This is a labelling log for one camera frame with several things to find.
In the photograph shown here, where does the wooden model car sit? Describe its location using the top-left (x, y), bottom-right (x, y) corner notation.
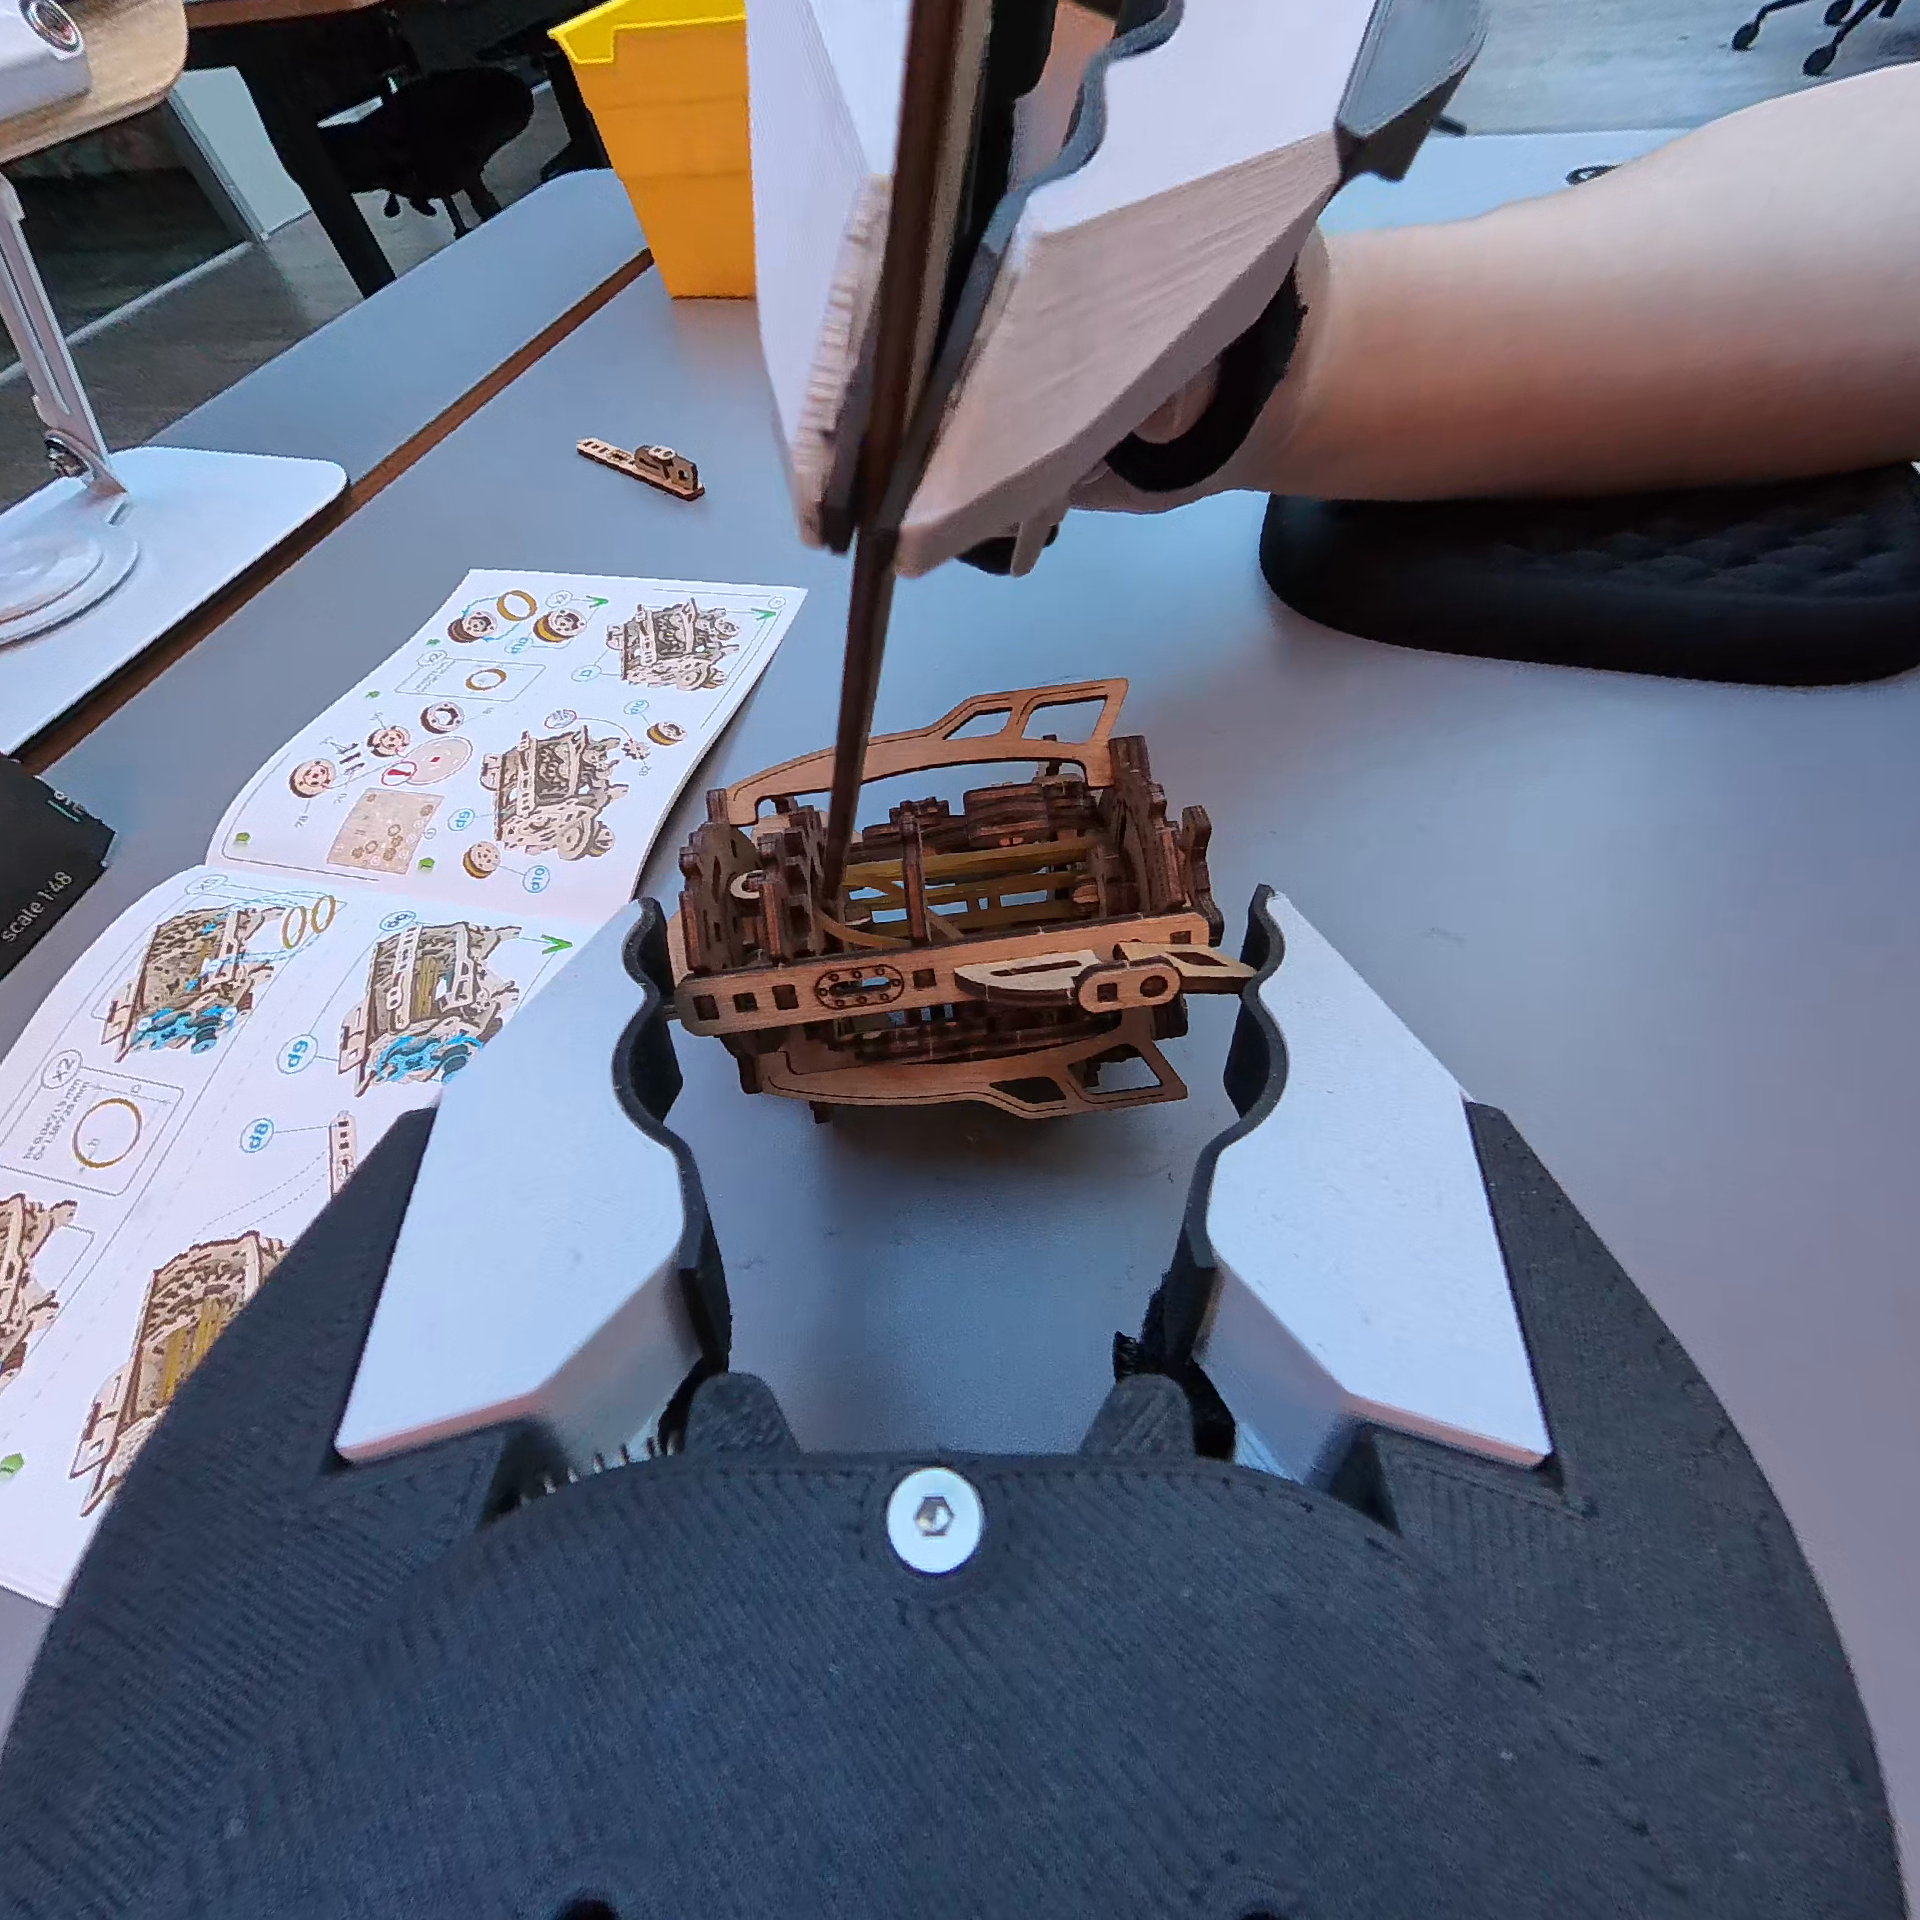
top-left (668, 678), bottom-right (1260, 1125)

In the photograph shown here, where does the thin dark wooden stick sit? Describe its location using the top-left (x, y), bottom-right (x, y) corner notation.
top-left (815, 0), bottom-right (968, 924)

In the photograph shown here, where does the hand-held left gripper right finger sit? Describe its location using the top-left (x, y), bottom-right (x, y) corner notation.
top-left (1182, 885), bottom-right (1553, 1490)

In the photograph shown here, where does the light wooden desk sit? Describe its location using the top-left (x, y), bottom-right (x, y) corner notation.
top-left (0, 0), bottom-right (189, 168)

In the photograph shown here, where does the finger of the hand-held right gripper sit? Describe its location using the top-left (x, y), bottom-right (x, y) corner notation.
top-left (746, 0), bottom-right (931, 550)
top-left (898, 0), bottom-right (1490, 581)

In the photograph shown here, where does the black office chair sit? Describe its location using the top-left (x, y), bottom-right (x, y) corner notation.
top-left (367, 67), bottom-right (534, 234)

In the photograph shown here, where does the person's right forearm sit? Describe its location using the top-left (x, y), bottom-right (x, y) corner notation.
top-left (1425, 60), bottom-right (1920, 505)

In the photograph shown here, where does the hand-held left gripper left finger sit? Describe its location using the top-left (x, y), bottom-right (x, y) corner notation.
top-left (334, 898), bottom-right (735, 1485)

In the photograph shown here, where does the black model kit box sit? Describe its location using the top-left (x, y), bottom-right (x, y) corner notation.
top-left (0, 754), bottom-right (117, 984)

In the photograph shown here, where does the black padded wrist rest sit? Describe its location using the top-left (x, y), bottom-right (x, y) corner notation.
top-left (1258, 462), bottom-right (1920, 689)

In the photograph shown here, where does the person's right hand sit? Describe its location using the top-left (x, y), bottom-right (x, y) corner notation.
top-left (1072, 203), bottom-right (1449, 516)

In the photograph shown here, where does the illustrated instruction booklet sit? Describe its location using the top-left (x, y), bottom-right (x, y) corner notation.
top-left (0, 568), bottom-right (809, 1611)

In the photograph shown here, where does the small wooden model part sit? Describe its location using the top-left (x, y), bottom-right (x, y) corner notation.
top-left (575, 435), bottom-right (707, 505)

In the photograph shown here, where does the yellow plastic bin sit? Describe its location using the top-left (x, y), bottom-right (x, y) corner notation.
top-left (547, 0), bottom-right (757, 303)

